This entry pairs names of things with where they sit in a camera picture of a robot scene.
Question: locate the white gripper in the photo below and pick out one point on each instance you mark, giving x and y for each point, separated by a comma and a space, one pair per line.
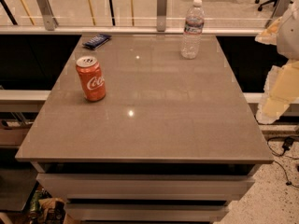
290, 36

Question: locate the red coke can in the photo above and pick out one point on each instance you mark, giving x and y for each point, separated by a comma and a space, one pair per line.
91, 78

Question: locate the blue rxbar blueberry wrapper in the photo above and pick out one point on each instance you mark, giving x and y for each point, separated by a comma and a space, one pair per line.
96, 41

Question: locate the clear plastic water bottle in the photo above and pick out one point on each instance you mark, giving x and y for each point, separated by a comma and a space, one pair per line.
193, 27

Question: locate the upper grey cabinet drawer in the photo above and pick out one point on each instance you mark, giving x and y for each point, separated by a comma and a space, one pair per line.
147, 187

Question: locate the grey cabinet drawer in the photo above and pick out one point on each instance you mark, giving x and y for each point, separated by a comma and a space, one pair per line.
147, 187
146, 212

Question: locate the lower grey cabinet drawer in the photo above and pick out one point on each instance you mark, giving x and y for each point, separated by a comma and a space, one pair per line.
146, 212

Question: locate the snack bags on floor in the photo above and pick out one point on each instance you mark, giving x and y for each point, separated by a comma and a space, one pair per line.
44, 209

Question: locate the right metal railing post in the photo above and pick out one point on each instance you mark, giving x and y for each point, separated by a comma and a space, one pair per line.
280, 7

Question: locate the metal railing post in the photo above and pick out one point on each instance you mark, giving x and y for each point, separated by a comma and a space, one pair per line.
49, 20
280, 7
161, 15

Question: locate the middle metal railing post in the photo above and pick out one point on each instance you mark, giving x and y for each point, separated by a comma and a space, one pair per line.
161, 15

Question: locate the left metal railing post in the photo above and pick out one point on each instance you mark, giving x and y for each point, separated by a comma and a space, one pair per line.
49, 20

